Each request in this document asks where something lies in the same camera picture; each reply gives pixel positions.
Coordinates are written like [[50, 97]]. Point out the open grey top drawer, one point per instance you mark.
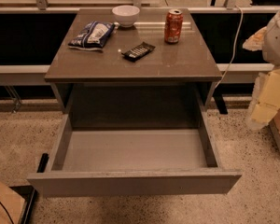
[[134, 162]]

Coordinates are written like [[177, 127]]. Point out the brown cardboard box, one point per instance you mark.
[[11, 205]]

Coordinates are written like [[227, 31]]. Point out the grey drawer cabinet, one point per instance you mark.
[[166, 89]]

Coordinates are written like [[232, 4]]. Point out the blue white chip bag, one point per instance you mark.
[[93, 36]]

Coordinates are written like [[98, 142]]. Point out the orange soda can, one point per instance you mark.
[[173, 26]]

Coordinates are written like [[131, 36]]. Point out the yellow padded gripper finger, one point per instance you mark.
[[267, 97], [255, 42]]

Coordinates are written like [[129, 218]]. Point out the white ceramic bowl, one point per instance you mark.
[[126, 15]]

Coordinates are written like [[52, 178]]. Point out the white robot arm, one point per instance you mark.
[[271, 54]]

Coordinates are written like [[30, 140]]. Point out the black bar on floor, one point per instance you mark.
[[34, 189]]

